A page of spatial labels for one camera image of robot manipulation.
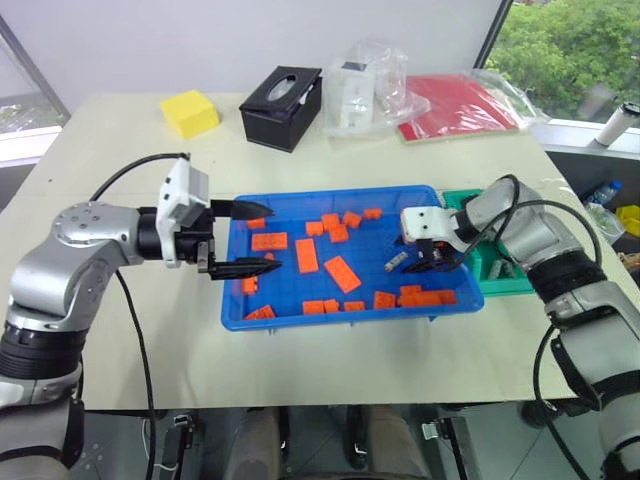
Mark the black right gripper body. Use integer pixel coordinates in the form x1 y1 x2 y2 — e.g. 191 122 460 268
428 238 464 274

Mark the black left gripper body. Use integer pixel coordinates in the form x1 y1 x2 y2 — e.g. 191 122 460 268
173 206 218 275

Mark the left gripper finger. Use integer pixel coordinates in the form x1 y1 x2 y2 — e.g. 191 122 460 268
208 257 284 282
209 198 277 222

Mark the blue plastic bin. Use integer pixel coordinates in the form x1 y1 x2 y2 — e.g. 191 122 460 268
220 184 487 334

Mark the green plastic bin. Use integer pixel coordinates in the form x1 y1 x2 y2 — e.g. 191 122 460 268
441 188 536 298

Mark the long orange toy brick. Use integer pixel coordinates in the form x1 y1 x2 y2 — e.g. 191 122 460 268
250 231 290 253
396 292 444 309
295 238 320 275
323 255 363 293

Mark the black tissue box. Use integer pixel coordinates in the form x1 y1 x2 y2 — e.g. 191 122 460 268
238 65 324 154

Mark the yellow sponge block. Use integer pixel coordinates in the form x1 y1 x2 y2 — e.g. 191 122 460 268
159 89 223 141

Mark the red flat board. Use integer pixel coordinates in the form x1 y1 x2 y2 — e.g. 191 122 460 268
396 73 524 147

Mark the white box in bag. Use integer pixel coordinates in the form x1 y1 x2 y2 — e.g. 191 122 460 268
326 61 377 132

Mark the clear crumpled plastic bag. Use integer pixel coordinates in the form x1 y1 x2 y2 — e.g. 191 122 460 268
322 38 432 140

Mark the clear water bottle blue label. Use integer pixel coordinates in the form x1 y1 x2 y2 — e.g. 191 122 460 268
584 180 626 207

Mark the clear plastic sleeve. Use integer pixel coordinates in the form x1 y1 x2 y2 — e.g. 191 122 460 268
468 68 552 132

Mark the yellow plastic object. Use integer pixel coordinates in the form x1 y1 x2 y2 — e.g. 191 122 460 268
615 204 640 229

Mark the white bottle with black cap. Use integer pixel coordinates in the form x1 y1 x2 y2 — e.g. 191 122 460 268
586 100 640 149

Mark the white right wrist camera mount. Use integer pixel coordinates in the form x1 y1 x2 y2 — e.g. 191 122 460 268
399 205 459 247

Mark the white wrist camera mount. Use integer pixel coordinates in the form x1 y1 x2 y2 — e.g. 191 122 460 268
399 205 459 247
155 158 210 270

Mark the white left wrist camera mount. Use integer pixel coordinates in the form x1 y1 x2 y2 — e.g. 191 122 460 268
155 158 210 270

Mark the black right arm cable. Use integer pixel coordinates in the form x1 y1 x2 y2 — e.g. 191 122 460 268
452 173 604 480

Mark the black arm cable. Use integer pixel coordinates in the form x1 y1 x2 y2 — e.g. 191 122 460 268
452 173 604 480
89 152 194 480

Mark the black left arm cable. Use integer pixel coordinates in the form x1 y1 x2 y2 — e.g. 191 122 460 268
89 152 194 480

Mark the black metal bracket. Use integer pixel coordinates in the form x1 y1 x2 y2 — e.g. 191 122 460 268
163 412 195 480
421 416 482 480

